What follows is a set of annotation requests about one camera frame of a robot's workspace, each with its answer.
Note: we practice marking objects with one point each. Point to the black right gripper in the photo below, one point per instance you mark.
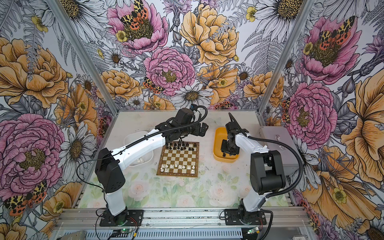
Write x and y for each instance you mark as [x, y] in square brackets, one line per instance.
[224, 149]

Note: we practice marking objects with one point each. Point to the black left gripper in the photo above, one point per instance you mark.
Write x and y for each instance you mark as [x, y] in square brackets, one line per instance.
[196, 131]

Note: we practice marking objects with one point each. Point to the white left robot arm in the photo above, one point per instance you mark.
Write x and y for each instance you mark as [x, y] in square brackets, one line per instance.
[111, 163]

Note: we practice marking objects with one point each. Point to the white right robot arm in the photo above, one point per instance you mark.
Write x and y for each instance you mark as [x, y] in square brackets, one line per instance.
[267, 175]

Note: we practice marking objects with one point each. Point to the wooden chess board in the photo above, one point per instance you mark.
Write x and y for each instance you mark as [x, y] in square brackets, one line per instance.
[179, 159]

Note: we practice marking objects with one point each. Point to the yellow plastic bin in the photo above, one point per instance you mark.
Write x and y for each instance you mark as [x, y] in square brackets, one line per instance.
[220, 135]

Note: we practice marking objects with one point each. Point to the floral table mat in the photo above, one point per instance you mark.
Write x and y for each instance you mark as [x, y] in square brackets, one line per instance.
[219, 185]

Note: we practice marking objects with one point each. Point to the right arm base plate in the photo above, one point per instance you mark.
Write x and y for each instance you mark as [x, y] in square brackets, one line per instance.
[239, 217]

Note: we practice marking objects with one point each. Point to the white cable duct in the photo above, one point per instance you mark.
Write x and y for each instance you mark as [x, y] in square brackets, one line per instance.
[155, 234]

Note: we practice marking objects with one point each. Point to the aluminium corner post left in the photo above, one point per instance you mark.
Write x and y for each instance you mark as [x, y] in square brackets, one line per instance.
[69, 29]

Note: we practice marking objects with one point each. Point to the aluminium corner post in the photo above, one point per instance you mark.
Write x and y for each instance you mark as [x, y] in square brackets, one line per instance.
[291, 40]
[69, 29]

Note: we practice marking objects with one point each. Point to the aluminium corner post right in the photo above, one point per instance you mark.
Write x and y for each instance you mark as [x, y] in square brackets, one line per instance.
[291, 40]

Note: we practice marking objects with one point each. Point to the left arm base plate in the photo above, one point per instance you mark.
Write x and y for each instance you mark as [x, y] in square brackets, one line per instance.
[127, 218]

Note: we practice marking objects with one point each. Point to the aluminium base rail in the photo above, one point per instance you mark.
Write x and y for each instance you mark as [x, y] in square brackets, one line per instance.
[162, 218]

